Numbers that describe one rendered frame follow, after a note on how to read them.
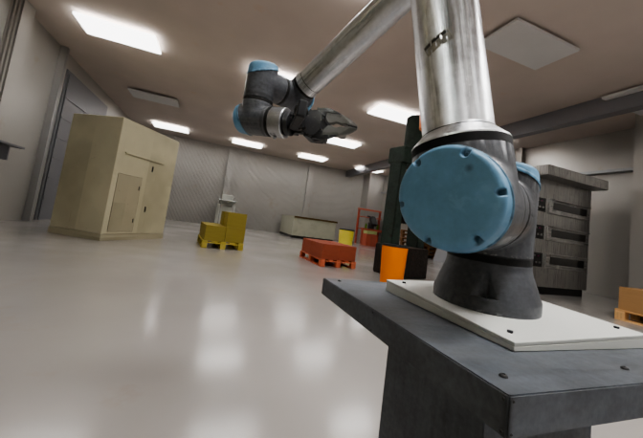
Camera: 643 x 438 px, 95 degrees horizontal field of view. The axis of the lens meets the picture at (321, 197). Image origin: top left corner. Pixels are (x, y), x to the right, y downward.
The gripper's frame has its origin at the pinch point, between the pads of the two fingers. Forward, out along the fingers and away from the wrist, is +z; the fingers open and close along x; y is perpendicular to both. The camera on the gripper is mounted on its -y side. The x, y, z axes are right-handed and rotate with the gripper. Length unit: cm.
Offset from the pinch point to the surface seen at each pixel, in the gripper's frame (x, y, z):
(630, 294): 36, 432, 292
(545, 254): 0, 568, 242
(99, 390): 105, 16, -81
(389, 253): 48, 333, -10
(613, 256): -29, 727, 417
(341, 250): 65, 445, -103
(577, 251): -21, 627, 312
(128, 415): 104, 12, -61
